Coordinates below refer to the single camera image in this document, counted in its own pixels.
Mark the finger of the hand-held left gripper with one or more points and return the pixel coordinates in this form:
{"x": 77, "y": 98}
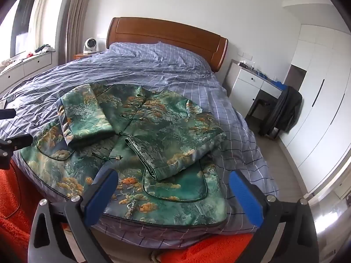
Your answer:
{"x": 7, "y": 114}
{"x": 19, "y": 141}

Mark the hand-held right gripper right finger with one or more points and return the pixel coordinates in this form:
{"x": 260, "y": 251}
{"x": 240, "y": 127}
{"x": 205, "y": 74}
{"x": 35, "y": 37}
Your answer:
{"x": 244, "y": 194}

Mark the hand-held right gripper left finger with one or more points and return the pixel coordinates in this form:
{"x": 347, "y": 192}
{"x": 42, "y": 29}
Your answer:
{"x": 101, "y": 194}

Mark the green patterned silk jacket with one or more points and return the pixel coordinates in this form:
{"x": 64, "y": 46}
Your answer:
{"x": 164, "y": 131}

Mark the pile of clothes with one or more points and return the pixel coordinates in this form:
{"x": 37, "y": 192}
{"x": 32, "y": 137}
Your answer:
{"x": 44, "y": 48}

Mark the white windowsill cabinet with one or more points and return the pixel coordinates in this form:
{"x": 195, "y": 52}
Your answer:
{"x": 33, "y": 63}

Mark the person's orange fleece clothing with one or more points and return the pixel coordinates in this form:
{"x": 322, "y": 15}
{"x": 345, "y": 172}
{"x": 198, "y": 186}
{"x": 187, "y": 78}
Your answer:
{"x": 16, "y": 224}

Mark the window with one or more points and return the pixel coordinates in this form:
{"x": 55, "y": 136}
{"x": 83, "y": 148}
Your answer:
{"x": 23, "y": 24}

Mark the dark stool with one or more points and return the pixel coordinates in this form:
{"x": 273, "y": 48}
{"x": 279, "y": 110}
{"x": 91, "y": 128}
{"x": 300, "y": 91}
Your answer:
{"x": 260, "y": 104}

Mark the wooden nightstand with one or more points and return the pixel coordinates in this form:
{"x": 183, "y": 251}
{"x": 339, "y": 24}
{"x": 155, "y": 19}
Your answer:
{"x": 81, "y": 56}

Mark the white sheer curtain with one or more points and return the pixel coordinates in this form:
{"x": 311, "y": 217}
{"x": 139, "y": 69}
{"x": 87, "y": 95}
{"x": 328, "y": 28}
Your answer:
{"x": 41, "y": 13}

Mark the white round fan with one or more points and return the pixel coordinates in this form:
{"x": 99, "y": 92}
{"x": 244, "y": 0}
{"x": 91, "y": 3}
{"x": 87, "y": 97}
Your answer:
{"x": 90, "y": 45}

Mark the white desk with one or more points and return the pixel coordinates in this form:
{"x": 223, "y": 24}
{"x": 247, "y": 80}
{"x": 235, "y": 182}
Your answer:
{"x": 244, "y": 85}

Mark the blue item on desk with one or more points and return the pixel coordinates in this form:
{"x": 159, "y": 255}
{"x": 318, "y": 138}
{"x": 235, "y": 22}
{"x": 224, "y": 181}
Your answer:
{"x": 279, "y": 85}

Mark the beige curtain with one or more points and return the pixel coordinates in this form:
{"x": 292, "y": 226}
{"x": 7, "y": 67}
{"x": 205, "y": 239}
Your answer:
{"x": 76, "y": 19}

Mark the white wardrobe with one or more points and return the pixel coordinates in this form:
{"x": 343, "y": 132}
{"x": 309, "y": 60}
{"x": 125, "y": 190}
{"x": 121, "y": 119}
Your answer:
{"x": 323, "y": 101}

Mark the blue plaid pillow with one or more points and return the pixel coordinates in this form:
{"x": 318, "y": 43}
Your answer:
{"x": 131, "y": 49}

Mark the wooden bed headboard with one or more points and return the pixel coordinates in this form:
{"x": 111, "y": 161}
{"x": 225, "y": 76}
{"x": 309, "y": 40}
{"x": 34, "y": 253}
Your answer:
{"x": 164, "y": 33}

